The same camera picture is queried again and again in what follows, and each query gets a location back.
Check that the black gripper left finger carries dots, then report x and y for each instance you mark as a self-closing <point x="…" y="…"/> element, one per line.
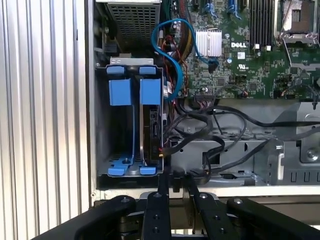
<point x="157" y="215"/>

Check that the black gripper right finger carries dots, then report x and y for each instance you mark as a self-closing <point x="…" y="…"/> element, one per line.
<point x="212" y="217"/>

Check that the hard disk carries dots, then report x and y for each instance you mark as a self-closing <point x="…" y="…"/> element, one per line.
<point x="150" y="90"/>

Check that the grey metal disk bay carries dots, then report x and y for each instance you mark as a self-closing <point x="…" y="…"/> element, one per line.
<point x="102" y="112"/>

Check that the empty blue disk carrier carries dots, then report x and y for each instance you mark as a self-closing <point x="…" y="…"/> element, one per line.
<point x="120" y="92"/>

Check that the black RAM slot bank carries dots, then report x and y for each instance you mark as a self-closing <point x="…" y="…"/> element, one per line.
<point x="261" y="22"/>

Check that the grey metal drive cage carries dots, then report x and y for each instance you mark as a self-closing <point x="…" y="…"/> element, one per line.
<point x="275" y="160"/>

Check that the black open PC case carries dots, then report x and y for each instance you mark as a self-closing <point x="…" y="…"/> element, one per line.
<point x="91" y="100"/>

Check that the green Dell motherboard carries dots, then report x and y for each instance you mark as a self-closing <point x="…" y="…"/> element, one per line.
<point x="250" y="75"/>

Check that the silver finned heat sink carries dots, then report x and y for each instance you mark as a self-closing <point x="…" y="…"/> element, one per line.
<point x="208" y="42"/>

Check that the silver power supply unit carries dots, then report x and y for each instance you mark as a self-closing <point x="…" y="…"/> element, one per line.
<point x="132" y="22"/>

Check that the metal socket cover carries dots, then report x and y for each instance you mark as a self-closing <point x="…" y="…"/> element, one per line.
<point x="300" y="37"/>

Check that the CPU socket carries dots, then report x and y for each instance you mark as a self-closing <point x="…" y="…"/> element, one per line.
<point x="300" y="15"/>

